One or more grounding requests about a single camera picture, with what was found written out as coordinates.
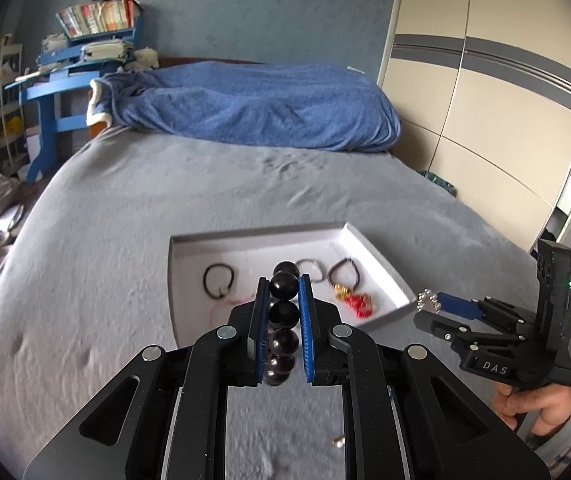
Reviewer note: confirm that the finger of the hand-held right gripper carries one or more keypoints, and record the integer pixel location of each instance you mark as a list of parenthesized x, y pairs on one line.
[(445, 330), (458, 305)]

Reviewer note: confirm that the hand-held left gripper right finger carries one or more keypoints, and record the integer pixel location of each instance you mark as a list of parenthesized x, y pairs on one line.
[(307, 330)]

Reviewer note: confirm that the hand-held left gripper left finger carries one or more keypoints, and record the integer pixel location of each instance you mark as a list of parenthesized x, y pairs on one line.
[(260, 325)]

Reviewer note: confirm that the grey shallow box tray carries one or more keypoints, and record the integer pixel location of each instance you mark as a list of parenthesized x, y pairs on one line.
[(245, 255)]

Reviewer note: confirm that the person's right hand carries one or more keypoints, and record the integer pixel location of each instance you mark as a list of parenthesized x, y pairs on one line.
[(558, 402)]

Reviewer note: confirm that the small gold charm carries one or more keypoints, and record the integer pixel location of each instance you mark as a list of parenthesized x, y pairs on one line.
[(337, 441)]

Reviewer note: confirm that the teal patterned cloth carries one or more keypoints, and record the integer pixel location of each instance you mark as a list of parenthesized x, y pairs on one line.
[(440, 182)]

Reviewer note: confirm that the grey bed cover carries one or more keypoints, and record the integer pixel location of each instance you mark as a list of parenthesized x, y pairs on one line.
[(115, 235)]

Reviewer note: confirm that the cream and grey wardrobe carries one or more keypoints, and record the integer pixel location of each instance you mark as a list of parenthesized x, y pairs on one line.
[(490, 110)]

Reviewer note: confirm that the blue blanket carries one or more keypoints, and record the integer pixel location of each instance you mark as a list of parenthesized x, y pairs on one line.
[(265, 105)]

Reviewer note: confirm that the cream cloth bundle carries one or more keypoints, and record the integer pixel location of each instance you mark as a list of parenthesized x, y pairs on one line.
[(143, 57)]

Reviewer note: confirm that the blue desk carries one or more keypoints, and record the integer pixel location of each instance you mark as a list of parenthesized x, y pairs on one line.
[(48, 110)]

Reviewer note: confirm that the stack of papers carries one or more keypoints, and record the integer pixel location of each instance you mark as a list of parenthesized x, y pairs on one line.
[(105, 52)]

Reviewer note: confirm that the white shelf rack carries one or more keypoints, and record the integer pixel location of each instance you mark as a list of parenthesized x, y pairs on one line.
[(10, 125)]

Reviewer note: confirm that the bag of books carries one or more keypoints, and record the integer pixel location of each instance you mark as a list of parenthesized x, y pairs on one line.
[(100, 17)]

